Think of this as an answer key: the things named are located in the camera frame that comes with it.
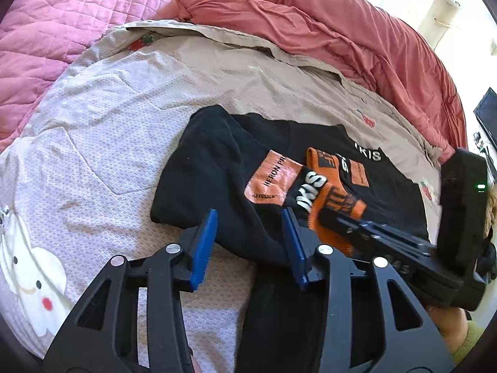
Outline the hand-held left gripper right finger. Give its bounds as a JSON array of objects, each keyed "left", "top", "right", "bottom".
[{"left": 281, "top": 207, "right": 456, "bottom": 373}]

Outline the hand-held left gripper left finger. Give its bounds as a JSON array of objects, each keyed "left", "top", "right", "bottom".
[{"left": 41, "top": 208, "right": 219, "bottom": 373}]

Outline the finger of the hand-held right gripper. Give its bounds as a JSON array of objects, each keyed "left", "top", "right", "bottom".
[
  {"left": 317, "top": 207, "right": 404, "bottom": 265},
  {"left": 337, "top": 217, "right": 439, "bottom": 255}
]

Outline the black shirt with orange patches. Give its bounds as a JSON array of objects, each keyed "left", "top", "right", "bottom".
[{"left": 151, "top": 105, "right": 430, "bottom": 373}]

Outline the person's right forearm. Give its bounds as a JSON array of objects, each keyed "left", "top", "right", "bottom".
[{"left": 427, "top": 306, "right": 490, "bottom": 363}]

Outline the black monitor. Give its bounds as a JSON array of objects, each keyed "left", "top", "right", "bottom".
[{"left": 473, "top": 87, "right": 497, "bottom": 156}]

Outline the beige printed blanket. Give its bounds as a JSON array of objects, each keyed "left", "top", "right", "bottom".
[{"left": 0, "top": 19, "right": 443, "bottom": 373}]

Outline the salmon red duvet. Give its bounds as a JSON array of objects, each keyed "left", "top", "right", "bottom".
[{"left": 155, "top": 0, "right": 467, "bottom": 164}]

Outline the pink quilted blanket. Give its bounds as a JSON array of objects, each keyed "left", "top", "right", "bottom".
[{"left": 0, "top": 0, "right": 175, "bottom": 152}]

